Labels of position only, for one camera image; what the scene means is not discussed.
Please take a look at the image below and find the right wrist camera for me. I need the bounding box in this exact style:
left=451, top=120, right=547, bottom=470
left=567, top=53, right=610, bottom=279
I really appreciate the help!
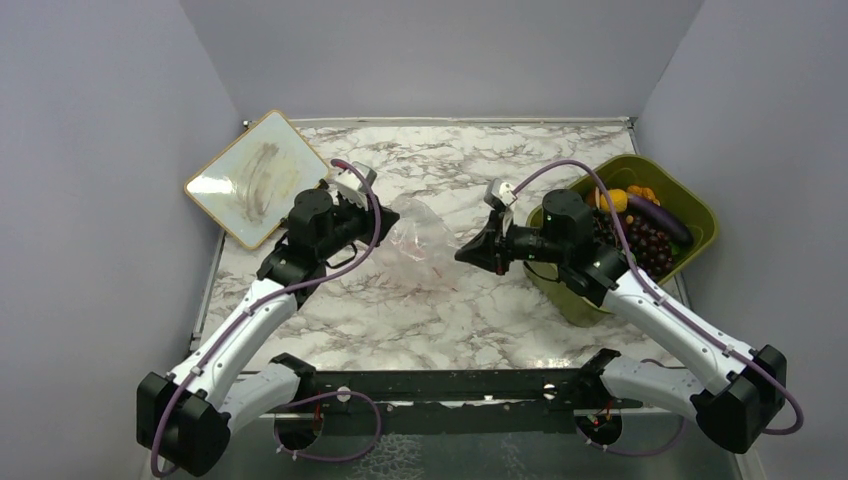
left=483, top=178, right=517, bottom=212

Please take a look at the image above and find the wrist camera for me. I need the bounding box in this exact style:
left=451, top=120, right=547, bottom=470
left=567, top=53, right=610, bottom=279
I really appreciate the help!
left=330, top=159, right=377, bottom=211
left=483, top=178, right=517, bottom=212

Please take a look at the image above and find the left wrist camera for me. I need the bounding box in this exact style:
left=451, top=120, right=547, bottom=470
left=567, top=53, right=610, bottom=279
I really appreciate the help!
left=330, top=159, right=377, bottom=211

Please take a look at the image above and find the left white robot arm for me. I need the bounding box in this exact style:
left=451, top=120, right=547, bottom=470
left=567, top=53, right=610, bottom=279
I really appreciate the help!
left=135, top=189, right=400, bottom=478

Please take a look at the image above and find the clear zip top bag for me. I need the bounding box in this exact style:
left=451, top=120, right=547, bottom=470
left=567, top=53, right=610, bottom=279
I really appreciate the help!
left=371, top=195, right=464, bottom=291

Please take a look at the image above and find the dark red grape bunch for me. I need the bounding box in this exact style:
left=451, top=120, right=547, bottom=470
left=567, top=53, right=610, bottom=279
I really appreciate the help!
left=593, top=209, right=675, bottom=281

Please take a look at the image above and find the orange pumpkin piece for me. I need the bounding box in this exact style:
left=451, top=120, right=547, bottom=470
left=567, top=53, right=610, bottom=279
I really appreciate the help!
left=626, top=185, right=661, bottom=206

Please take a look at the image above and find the gold framed mirror tray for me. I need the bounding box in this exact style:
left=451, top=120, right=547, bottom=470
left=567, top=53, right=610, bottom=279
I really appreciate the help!
left=184, top=110, right=331, bottom=250

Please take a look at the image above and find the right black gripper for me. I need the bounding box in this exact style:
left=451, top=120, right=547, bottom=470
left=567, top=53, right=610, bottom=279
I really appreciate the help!
left=455, top=210, right=569, bottom=277

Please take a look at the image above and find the yellow orange fruit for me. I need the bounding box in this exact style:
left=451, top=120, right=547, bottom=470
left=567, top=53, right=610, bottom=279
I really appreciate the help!
left=592, top=188, right=629, bottom=213

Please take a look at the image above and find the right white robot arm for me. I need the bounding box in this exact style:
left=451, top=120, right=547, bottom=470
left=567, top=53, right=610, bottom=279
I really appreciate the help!
left=455, top=189, right=787, bottom=454

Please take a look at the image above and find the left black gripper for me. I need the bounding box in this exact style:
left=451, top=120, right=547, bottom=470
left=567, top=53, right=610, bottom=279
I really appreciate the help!
left=317, top=191, right=400, bottom=261

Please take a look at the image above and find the purple eggplant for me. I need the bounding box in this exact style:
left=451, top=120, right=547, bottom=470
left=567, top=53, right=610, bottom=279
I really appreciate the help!
left=627, top=193, right=695, bottom=247

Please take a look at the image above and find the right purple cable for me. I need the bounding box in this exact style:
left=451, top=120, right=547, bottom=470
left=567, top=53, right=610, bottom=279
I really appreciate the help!
left=510, top=158, right=806, bottom=437

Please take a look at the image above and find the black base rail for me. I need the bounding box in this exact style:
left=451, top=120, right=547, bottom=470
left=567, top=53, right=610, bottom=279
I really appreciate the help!
left=272, top=353, right=642, bottom=446

